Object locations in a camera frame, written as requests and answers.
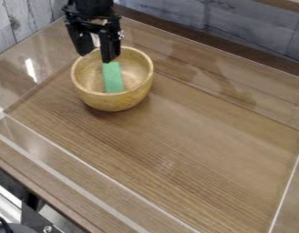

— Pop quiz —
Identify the clear acrylic corner bracket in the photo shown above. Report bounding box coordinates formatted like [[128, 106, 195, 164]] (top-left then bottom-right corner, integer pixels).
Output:
[[65, 14, 102, 47]]

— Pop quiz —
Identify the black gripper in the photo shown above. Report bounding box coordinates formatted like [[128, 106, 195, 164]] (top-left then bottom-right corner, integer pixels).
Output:
[[61, 0, 122, 63]]

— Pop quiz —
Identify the black cable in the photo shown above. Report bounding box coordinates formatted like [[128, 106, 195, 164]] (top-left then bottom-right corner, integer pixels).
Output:
[[0, 214, 20, 233]]

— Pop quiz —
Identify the green rectangular block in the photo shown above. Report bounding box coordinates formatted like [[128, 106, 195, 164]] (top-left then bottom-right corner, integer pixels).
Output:
[[102, 62, 126, 93]]

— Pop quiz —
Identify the black metal bracket with bolt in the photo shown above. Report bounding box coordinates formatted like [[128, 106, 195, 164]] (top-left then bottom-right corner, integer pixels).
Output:
[[20, 203, 64, 233]]

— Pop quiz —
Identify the round wooden bowl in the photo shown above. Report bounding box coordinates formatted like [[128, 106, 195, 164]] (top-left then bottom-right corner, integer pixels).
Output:
[[71, 46, 154, 112]]

